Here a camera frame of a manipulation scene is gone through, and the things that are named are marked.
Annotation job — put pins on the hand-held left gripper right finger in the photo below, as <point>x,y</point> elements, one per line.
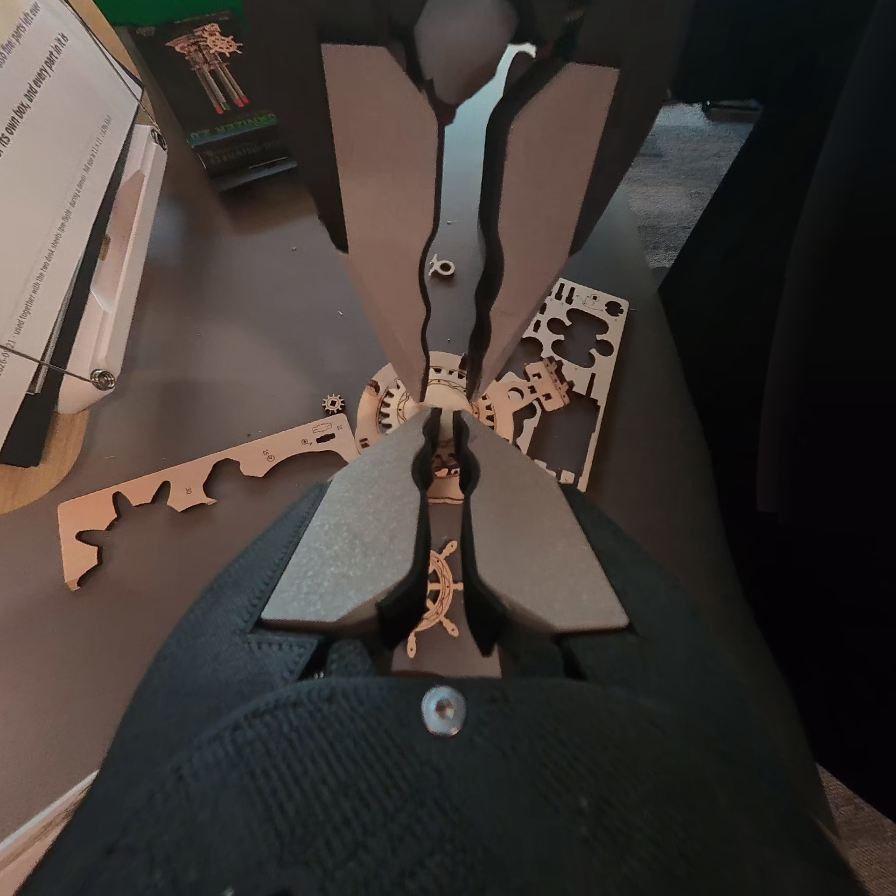
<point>553,560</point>

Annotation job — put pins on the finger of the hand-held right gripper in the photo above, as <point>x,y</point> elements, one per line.
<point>378,210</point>
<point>553,210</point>

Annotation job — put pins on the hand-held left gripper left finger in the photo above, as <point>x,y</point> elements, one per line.
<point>350,560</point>

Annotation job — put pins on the round wooden gear model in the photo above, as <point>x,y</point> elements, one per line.
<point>374,420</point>

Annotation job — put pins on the black printed model box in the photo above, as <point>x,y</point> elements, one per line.
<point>231,140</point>

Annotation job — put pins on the wooden sheet with cutouts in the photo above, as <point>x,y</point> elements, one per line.
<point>567,294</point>

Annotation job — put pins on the wooden ship wheel part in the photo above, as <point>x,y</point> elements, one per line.
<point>435,590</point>

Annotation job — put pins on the small wooden gear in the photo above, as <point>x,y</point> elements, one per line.
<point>334,404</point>

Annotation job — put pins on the wooden strip with gear cutouts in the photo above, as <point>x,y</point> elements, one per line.
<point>178,493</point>

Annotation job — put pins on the green board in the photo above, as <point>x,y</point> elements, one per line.
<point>140,10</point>

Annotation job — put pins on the light wooden board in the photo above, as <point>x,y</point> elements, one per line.
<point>42,483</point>

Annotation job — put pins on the printed instruction paper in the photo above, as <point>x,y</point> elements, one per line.
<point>56,175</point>

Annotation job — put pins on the white document stand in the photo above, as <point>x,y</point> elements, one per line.
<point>28,441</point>

